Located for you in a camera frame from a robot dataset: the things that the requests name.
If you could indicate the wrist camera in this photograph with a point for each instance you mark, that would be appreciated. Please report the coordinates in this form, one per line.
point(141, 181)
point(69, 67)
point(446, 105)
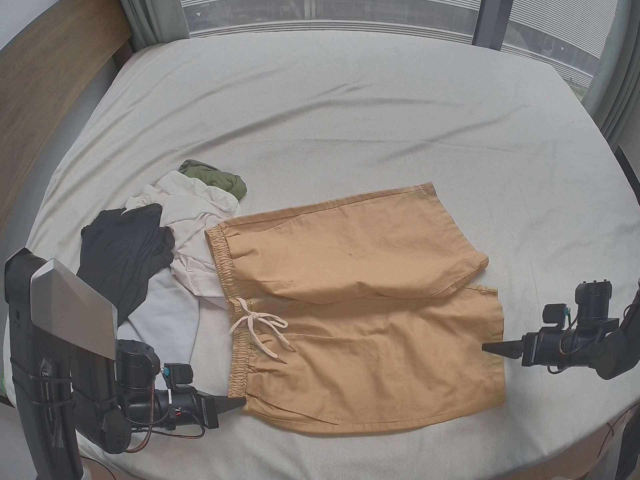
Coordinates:
point(179, 374)
point(554, 314)

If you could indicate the bed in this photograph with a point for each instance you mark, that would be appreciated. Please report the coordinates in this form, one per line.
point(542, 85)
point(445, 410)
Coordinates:
point(380, 118)

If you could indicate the pale grey garment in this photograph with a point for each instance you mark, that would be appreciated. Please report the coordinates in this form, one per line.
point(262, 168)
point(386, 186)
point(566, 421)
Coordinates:
point(165, 313)

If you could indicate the black garment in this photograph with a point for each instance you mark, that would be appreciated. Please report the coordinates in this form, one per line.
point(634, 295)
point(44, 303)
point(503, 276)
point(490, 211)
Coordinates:
point(125, 253)

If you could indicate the cream white garment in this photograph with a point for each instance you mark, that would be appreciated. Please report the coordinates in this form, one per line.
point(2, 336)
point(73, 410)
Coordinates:
point(190, 218)

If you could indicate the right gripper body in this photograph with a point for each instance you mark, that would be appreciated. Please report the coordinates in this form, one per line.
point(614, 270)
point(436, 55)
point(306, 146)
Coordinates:
point(545, 345)

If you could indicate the tan shorts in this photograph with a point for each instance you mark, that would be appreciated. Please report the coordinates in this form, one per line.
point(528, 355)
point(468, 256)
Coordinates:
point(375, 328)

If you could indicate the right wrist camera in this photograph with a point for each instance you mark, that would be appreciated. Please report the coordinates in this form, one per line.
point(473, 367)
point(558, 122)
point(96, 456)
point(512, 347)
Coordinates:
point(554, 314)

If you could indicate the grey-green curtain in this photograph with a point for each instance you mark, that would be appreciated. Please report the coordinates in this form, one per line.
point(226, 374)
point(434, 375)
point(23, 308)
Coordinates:
point(617, 68)
point(145, 3)

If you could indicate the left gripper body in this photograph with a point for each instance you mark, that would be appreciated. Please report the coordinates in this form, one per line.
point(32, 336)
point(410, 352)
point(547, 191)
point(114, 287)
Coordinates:
point(187, 407)

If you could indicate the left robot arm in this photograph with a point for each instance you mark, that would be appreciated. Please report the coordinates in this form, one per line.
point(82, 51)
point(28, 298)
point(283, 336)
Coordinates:
point(65, 308)

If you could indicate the green garment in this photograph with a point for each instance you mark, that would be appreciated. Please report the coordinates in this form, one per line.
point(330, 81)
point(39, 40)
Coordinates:
point(220, 178)

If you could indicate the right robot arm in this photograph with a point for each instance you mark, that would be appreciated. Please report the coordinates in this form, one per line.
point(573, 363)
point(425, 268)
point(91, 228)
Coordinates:
point(612, 348)

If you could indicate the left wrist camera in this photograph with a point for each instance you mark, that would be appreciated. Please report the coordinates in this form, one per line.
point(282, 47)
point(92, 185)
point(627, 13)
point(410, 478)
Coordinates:
point(179, 374)

